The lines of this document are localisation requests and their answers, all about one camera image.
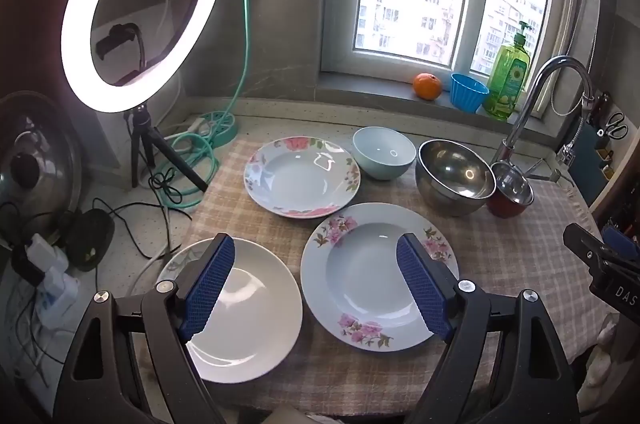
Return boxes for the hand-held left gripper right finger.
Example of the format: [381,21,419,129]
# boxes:
[396,232,583,424]

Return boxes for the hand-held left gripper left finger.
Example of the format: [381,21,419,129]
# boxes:
[52,233,236,424]

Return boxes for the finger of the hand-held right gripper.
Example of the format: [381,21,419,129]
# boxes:
[563,224,613,277]
[602,226,640,262]

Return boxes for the plain white plate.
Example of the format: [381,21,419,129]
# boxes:
[156,238,304,382]

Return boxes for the plate with small pink blossoms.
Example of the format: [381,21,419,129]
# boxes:
[300,202,460,351]

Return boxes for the small red pot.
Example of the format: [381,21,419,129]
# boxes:
[487,161,535,219]

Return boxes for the stainless steel bowl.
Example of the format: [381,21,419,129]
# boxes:
[415,139,497,218]

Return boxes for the light blue bowl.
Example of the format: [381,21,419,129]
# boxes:
[352,126,417,181]

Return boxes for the plate with large pink flowers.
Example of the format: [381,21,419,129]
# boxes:
[243,136,362,219]

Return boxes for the dark teal utensil holder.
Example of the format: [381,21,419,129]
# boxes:
[575,96,633,205]

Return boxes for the beige plaid cloth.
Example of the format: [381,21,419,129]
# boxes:
[135,134,616,415]

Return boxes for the chrome faucet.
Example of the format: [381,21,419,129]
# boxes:
[492,56,596,185]

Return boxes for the teal power strip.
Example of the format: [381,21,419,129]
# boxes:
[202,110,239,149]

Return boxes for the green dish soap bottle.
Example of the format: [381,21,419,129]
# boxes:
[482,21,532,121]

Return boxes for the blue ribbed cup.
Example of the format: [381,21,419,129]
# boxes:
[450,72,490,113]

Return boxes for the black power adapter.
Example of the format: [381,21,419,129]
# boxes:
[10,244,43,285]

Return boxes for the orange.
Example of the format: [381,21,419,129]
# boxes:
[412,72,443,100]

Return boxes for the steel pot lid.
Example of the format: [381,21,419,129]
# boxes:
[0,91,83,249]

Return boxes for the black phone holder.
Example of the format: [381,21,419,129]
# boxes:
[96,22,148,70]

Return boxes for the white cable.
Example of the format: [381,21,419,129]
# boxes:
[127,244,186,299]

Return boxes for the chrome flexible sprayer hose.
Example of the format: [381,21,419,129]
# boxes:
[560,78,598,167]

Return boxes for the black handled scissors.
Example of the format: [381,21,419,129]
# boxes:
[596,112,629,141]

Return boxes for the white plug with cable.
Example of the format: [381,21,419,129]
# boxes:
[162,116,211,145]

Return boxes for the teal cable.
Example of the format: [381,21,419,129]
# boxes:
[150,0,258,209]

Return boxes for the white ring light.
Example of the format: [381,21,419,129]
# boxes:
[61,0,224,112]

